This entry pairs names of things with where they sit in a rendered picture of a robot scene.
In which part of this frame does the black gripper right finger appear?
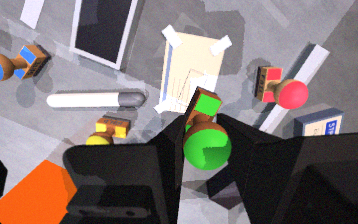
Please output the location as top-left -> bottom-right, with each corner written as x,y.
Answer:
216,113 -> 358,224

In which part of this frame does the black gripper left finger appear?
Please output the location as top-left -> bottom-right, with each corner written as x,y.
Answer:
62,115 -> 186,224

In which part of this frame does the cream paper card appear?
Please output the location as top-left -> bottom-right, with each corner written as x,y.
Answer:
154,25 -> 232,114

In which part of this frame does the brown rubber stamp with yellow top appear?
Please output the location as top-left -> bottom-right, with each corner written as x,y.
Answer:
86,115 -> 130,144

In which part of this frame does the red-handled rubber stamp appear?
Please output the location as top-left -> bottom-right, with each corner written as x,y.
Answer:
254,66 -> 308,109

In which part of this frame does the brown rubber stamp with blue knob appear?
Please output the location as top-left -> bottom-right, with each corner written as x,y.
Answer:
0,45 -> 52,81

